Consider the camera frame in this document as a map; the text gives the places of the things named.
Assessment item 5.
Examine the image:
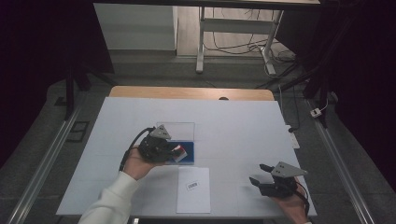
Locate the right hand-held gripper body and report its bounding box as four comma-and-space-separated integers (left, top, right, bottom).
258, 161, 309, 200

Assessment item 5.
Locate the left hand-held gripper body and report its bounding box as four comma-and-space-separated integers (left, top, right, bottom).
137, 123, 177, 163

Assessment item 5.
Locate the red and white stamp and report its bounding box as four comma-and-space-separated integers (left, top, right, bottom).
172, 143, 189, 163

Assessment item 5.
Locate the blue ink pad clear-lid box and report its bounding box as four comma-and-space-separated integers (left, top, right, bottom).
155, 121, 196, 165

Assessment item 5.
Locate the person's left hand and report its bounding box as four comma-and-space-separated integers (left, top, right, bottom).
122, 145, 166, 182

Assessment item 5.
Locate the person's right hand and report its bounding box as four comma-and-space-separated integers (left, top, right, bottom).
270, 177, 311, 224

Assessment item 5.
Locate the white power strip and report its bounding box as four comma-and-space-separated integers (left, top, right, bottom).
284, 124, 301, 150

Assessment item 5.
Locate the large white table board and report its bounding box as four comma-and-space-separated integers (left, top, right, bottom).
55, 96, 318, 218

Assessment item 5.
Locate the white paper sheet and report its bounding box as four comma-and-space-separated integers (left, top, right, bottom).
176, 166, 212, 215

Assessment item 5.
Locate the wooden table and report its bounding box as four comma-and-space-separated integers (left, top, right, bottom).
108, 85, 276, 102

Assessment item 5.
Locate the black tripod stand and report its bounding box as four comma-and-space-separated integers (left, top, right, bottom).
255, 54, 336, 129
63, 60, 119, 121

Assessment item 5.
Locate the small black floor plate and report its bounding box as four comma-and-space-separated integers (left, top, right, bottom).
53, 95, 68, 107

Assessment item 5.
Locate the white cabinet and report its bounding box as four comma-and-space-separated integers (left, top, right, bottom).
92, 3, 178, 51

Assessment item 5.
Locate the dark curtain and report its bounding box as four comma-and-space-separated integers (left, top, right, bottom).
0, 0, 115, 171
275, 0, 396, 192

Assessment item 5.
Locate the white-framed desk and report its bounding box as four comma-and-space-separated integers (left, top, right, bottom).
92, 0, 321, 76

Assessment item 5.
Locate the left hand-held gripper black cable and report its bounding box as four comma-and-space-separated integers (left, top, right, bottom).
118, 126, 156, 173

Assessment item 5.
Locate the hand-held gripper black cable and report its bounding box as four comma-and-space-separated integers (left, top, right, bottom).
118, 126, 156, 173
293, 179, 311, 217

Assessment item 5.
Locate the right hand-held gripper black cable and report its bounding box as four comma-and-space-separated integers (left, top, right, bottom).
293, 179, 311, 217

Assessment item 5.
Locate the aluminium floor rail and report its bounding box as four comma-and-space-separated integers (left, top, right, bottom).
304, 98, 376, 224
6, 101, 86, 224

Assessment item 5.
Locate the black power strip cable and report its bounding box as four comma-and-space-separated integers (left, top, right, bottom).
277, 83, 301, 133

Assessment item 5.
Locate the black floor socket frame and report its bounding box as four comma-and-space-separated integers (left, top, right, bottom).
66, 120, 91, 144

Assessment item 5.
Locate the metal frame stand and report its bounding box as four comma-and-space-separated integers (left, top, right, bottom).
204, 7, 297, 65

